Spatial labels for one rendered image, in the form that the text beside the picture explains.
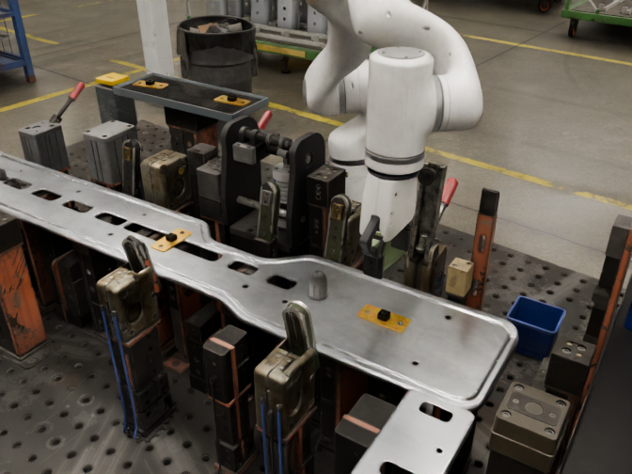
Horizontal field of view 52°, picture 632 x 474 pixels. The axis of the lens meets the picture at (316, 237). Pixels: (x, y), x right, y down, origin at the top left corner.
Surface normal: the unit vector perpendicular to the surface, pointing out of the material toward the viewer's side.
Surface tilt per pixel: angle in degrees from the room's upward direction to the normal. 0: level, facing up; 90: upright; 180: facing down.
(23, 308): 90
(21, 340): 90
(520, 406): 0
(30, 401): 0
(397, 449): 0
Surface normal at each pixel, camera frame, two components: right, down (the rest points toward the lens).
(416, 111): 0.29, 0.50
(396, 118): -0.16, 0.51
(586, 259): 0.00, -0.86
